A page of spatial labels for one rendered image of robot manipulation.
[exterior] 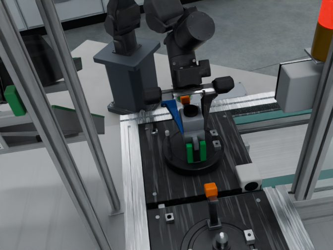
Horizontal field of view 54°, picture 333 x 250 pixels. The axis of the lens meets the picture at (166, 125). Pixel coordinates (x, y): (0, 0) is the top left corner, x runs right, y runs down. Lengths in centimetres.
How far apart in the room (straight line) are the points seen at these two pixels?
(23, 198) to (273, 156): 64
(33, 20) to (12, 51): 339
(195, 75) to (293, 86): 18
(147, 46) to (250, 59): 199
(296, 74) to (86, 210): 37
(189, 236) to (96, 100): 67
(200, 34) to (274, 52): 242
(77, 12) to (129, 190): 311
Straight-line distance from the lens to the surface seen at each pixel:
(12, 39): 34
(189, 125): 67
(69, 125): 61
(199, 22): 63
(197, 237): 62
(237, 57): 293
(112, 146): 96
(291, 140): 89
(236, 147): 77
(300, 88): 54
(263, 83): 116
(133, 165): 77
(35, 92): 37
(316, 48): 52
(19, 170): 101
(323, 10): 50
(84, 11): 371
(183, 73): 61
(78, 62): 66
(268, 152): 85
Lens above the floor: 153
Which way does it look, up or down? 42 degrees down
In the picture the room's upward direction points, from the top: 7 degrees counter-clockwise
